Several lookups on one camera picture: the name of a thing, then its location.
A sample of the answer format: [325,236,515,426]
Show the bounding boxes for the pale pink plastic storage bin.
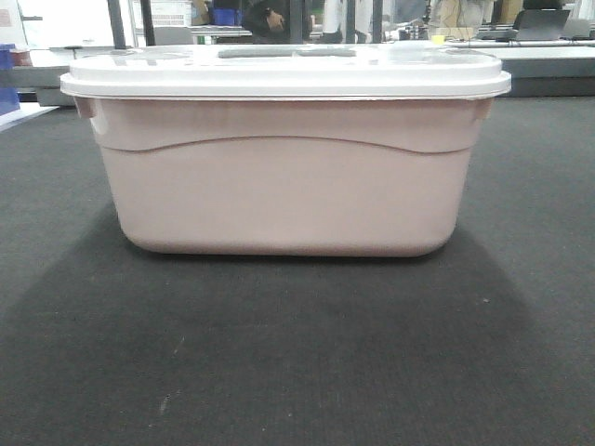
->
[76,98,492,256]

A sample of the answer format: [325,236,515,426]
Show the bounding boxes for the grey bin handle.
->
[218,46,356,59]

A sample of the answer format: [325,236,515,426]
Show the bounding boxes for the white plastic bin lid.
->
[60,41,511,100]

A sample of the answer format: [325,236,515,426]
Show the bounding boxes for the blue bin at left edge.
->
[1,44,20,115]

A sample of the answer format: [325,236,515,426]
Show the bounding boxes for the person in dark clothes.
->
[241,1,292,45]

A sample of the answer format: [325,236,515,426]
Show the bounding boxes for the blue plastic crate background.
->
[210,7,242,27]

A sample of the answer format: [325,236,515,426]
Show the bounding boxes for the small yellow box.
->
[431,34,446,45]

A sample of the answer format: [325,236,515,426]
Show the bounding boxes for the long white work table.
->
[444,38,594,50]

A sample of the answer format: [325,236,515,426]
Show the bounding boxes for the open black laptop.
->
[478,8,572,42]

